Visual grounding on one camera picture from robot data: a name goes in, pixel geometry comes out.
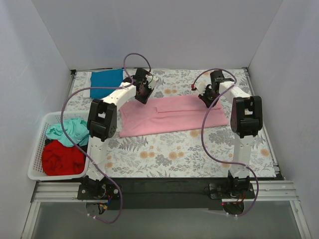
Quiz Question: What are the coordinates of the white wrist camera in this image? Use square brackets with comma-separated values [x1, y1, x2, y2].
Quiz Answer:
[191, 81, 206, 95]
[147, 75, 160, 89]

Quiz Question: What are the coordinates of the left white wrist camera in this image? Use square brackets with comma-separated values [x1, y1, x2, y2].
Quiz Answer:
[147, 75, 160, 89]

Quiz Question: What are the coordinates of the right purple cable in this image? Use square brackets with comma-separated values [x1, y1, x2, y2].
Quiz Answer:
[193, 68, 260, 218]

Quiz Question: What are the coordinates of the white plastic laundry basket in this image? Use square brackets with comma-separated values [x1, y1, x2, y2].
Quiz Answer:
[27, 112, 89, 181]

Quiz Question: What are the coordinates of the folded blue t shirt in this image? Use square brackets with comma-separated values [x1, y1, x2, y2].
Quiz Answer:
[90, 69, 123, 99]

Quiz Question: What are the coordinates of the red t shirt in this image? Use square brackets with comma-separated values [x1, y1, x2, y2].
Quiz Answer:
[41, 139, 85, 176]

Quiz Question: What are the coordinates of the purple cable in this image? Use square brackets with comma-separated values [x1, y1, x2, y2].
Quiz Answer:
[193, 68, 260, 218]
[60, 52, 152, 224]

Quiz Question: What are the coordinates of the aluminium frame rail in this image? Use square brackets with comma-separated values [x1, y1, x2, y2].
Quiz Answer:
[31, 182, 80, 203]

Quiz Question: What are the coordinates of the pink t shirt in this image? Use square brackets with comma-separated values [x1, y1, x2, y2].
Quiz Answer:
[119, 95, 228, 138]

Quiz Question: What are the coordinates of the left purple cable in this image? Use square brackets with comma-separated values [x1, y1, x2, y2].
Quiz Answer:
[60, 52, 152, 224]

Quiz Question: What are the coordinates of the teal t shirt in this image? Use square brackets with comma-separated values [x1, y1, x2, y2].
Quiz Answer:
[45, 118, 89, 147]

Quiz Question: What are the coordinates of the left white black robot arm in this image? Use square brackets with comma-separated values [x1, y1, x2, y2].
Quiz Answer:
[82, 68, 159, 199]

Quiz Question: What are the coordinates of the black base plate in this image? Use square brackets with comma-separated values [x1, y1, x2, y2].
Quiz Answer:
[77, 177, 256, 211]

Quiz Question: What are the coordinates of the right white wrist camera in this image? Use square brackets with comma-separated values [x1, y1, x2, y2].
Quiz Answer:
[191, 81, 206, 95]

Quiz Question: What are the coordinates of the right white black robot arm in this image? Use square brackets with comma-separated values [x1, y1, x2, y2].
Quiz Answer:
[191, 68, 263, 198]

